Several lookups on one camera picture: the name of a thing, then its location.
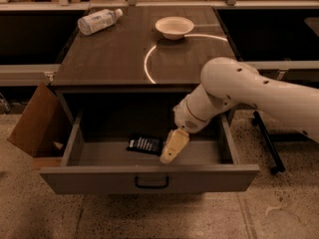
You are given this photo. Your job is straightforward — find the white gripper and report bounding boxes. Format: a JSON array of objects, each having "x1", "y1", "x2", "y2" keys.
[{"x1": 159, "y1": 99, "x2": 208, "y2": 164}]

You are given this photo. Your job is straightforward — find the dark rxbar blueberry wrapper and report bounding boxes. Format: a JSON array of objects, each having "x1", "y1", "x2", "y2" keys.
[{"x1": 127, "y1": 133, "x2": 163, "y2": 156}]

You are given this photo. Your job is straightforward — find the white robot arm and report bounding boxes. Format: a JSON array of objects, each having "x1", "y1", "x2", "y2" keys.
[{"x1": 159, "y1": 57, "x2": 319, "y2": 163}]

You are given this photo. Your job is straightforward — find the open grey top drawer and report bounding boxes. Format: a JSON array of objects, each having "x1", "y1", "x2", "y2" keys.
[{"x1": 40, "y1": 111, "x2": 259, "y2": 194}]

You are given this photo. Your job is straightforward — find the black cart base leg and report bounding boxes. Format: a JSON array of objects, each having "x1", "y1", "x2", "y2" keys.
[{"x1": 252, "y1": 111, "x2": 285, "y2": 175}]

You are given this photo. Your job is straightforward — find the white bowl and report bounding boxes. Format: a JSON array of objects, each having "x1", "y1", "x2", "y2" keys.
[{"x1": 156, "y1": 17, "x2": 194, "y2": 40}]

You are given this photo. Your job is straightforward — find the brown cardboard box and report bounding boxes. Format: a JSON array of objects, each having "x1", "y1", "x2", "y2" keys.
[{"x1": 8, "y1": 83, "x2": 72, "y2": 169}]

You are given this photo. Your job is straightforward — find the clear plastic water bottle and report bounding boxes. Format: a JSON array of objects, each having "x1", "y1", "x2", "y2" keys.
[{"x1": 78, "y1": 9, "x2": 123, "y2": 36}]

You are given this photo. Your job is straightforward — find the black drawer handle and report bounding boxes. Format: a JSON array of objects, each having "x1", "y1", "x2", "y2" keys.
[{"x1": 135, "y1": 176, "x2": 169, "y2": 189}]

